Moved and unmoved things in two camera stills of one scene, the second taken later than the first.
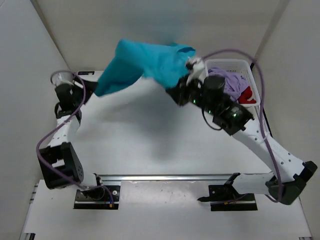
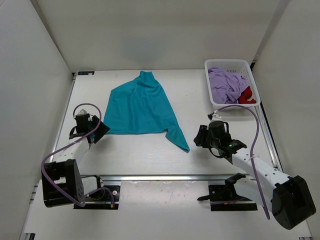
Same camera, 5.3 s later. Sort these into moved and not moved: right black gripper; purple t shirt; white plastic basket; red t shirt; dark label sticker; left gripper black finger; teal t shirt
Moved: left gripper black finger; teal t shirt; right black gripper
Not moved: purple t shirt; red t shirt; dark label sticker; white plastic basket
